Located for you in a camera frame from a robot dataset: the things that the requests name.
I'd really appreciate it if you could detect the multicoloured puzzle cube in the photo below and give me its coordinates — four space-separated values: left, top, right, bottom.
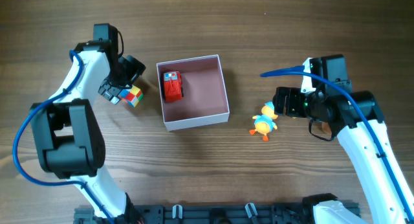
118 85 144 107

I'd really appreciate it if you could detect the orange duck toy blue hat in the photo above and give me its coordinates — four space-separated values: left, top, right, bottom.
249 102 278 141

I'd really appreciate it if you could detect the red toy truck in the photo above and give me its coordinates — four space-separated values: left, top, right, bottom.
162 71 183 102

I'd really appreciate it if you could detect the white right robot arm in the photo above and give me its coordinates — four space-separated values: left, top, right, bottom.
273 87 413 223

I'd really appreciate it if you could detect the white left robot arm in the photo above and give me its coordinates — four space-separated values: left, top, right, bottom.
25 39 144 223

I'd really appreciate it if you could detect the brown plush capybara toy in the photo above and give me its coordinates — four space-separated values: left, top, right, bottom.
321 122 332 135

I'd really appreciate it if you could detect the white box pink interior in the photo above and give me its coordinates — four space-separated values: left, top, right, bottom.
157 54 230 131

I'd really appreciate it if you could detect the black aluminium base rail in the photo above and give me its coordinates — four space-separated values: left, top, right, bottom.
73 202 361 224

